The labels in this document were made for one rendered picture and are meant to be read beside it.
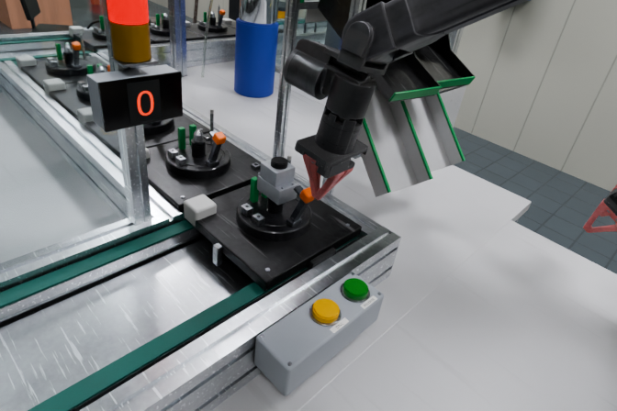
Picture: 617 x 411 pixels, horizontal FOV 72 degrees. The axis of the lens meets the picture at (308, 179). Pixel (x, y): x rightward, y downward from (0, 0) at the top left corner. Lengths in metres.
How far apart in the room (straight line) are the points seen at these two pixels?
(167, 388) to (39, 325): 0.24
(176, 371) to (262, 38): 1.24
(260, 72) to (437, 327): 1.14
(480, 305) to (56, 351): 0.72
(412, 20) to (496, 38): 3.49
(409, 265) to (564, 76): 3.07
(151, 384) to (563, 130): 3.64
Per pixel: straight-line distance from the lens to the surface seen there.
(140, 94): 0.66
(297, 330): 0.63
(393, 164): 0.94
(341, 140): 0.59
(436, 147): 1.08
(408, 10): 0.54
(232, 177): 0.92
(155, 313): 0.72
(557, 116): 3.91
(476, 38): 4.08
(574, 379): 0.89
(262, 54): 1.63
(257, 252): 0.73
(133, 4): 0.63
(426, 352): 0.80
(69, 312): 0.75
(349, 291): 0.68
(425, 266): 0.95
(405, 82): 0.88
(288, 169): 0.74
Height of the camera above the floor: 1.45
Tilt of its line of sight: 31 degrees down
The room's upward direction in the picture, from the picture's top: 8 degrees clockwise
